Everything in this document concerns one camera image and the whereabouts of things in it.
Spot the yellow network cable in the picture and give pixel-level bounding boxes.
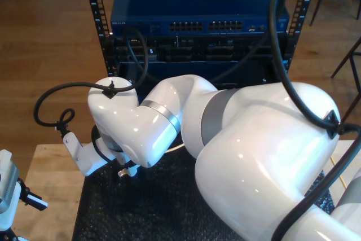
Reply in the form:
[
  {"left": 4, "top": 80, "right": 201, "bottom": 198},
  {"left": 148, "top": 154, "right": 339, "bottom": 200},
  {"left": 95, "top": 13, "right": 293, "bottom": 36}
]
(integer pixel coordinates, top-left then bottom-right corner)
[{"left": 117, "top": 143, "right": 349, "bottom": 191}]

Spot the black bubble mat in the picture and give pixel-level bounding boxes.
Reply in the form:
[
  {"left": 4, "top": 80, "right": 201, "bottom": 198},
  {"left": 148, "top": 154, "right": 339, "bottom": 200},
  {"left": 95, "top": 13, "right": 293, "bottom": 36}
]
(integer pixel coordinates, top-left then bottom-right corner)
[{"left": 72, "top": 144, "right": 336, "bottom": 241}]

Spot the black rack server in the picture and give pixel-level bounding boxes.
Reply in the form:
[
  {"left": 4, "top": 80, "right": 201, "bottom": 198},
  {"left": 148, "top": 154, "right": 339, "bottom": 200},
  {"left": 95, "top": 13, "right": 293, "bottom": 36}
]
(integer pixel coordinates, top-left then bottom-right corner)
[{"left": 112, "top": 34, "right": 289, "bottom": 64}]

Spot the black rack tray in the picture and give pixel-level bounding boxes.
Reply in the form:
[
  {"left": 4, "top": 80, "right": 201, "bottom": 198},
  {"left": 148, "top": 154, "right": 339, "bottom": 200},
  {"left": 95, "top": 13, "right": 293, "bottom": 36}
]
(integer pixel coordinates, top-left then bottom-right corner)
[{"left": 116, "top": 60, "right": 284, "bottom": 89}]

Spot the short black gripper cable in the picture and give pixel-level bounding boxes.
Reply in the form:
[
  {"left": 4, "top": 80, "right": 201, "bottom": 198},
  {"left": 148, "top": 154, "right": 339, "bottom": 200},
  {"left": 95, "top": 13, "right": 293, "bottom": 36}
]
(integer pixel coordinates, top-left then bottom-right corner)
[{"left": 90, "top": 126, "right": 116, "bottom": 165}]

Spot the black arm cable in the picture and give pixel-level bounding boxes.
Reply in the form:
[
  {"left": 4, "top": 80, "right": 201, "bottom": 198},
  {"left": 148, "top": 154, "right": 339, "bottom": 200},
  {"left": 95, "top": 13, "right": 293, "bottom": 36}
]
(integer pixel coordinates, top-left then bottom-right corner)
[{"left": 33, "top": 0, "right": 361, "bottom": 241}]

